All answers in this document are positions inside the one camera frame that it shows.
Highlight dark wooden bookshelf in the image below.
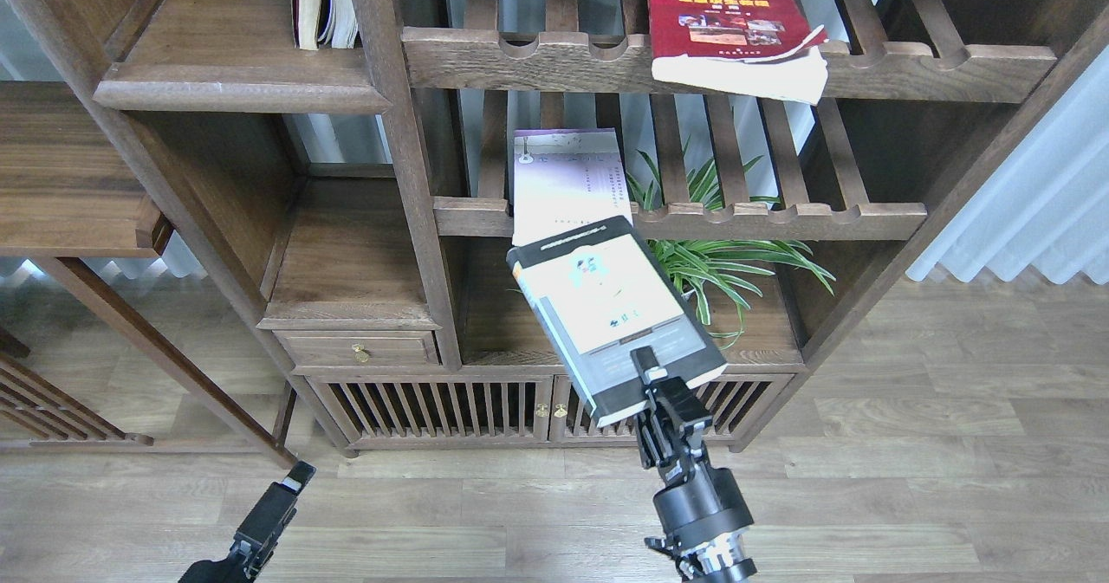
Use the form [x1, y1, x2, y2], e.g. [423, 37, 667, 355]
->
[6, 0, 1106, 454]

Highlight wooden side furniture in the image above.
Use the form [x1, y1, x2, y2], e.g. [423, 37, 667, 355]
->
[3, 256, 297, 468]

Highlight green and grey book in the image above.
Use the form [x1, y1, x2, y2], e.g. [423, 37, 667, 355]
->
[507, 216, 726, 428]

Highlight white curtain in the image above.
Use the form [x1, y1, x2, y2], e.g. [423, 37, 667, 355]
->
[907, 53, 1108, 284]

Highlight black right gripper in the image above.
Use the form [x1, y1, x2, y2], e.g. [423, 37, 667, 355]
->
[631, 347, 754, 567]

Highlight pale lavender book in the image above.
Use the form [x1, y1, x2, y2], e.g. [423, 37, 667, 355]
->
[512, 127, 632, 246]

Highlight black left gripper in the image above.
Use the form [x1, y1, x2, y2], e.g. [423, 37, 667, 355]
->
[179, 461, 316, 583]

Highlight upright books on shelf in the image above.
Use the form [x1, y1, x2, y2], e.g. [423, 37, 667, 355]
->
[289, 0, 358, 50]

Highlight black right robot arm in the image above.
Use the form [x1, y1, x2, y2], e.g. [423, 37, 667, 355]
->
[631, 347, 757, 582]

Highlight red cover book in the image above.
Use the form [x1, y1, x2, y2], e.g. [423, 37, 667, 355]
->
[648, 0, 828, 105]

